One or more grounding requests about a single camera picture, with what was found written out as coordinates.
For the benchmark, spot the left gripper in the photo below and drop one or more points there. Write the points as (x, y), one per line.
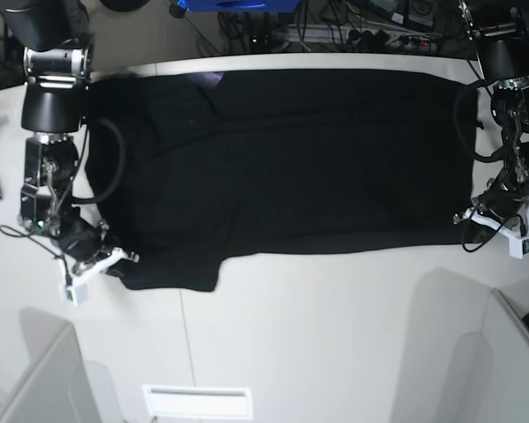
(504, 197)

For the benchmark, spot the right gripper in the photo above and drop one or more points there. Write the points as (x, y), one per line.
(81, 241)

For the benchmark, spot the black T-shirt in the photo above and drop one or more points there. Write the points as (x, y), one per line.
(216, 166)

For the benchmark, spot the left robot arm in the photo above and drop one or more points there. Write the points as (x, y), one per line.
(501, 39)

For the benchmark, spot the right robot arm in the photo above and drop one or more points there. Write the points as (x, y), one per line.
(57, 59)

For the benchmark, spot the white left partition panel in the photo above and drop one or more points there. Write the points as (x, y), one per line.
(44, 376)

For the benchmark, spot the white partition panel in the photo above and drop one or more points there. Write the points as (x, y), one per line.
(44, 376)
(488, 376)

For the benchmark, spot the white right partition panel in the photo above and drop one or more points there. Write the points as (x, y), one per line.
(488, 376)

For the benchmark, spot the blue box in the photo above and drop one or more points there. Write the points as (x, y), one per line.
(239, 5)

